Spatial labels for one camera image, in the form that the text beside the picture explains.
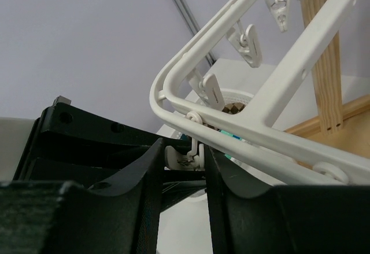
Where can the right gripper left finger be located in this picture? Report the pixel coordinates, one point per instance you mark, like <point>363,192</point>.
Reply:
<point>119,214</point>

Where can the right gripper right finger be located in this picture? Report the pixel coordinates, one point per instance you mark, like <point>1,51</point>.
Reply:
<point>249,216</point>

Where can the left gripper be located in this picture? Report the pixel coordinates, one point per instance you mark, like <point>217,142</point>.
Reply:
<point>76,156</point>

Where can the white plastic clip hanger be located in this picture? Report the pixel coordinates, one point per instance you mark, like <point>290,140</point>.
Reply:
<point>317,163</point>

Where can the white hanger clip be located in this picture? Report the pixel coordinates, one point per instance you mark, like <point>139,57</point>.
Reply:
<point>174,160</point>

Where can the wooden hanger rack stand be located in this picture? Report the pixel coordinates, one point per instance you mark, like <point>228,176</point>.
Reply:
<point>330,127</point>

